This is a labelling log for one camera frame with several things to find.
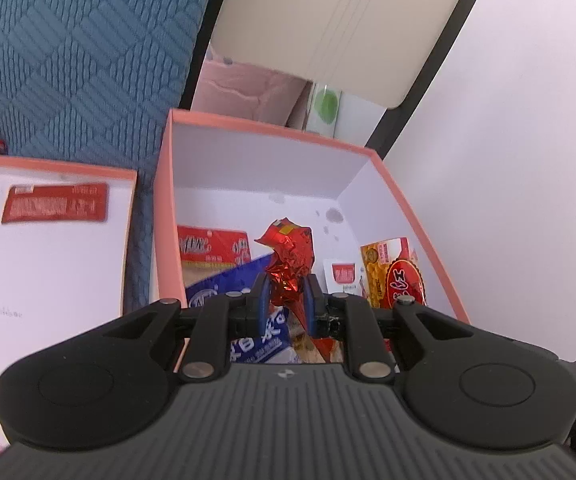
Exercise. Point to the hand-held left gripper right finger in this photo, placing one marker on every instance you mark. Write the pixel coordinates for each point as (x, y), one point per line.
(309, 305)

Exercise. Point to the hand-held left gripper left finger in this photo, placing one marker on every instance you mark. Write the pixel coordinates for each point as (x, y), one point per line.
(264, 300)

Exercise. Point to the blue white snack packet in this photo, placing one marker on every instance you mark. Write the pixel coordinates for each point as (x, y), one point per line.
(227, 280)

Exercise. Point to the white red-label snack packet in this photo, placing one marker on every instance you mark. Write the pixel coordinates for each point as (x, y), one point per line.
(340, 275)

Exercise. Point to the red foil snack packet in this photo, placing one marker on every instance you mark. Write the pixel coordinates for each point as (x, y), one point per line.
(293, 250)

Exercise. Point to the red orange snack packet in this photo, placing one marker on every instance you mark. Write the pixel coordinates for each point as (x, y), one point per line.
(212, 247)

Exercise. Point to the yellow red snack packet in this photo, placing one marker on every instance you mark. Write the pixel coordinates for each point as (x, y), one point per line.
(393, 275)

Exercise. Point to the orange cardboard box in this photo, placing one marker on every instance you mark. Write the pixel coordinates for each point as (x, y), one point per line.
(248, 170)

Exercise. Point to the orange box lid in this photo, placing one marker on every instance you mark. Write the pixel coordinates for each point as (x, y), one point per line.
(57, 285)

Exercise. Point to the green dotted white bag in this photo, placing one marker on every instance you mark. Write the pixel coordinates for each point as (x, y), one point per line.
(325, 105)

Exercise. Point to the pink bag under chair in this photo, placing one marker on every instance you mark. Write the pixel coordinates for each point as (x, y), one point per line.
(238, 95)

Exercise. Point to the red rectangular sticker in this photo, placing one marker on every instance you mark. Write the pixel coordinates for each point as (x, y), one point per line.
(55, 205)

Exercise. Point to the cream folding chair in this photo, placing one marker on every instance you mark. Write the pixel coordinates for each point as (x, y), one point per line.
(343, 20)

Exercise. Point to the blue textured cushion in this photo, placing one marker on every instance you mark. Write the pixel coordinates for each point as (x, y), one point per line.
(77, 60)

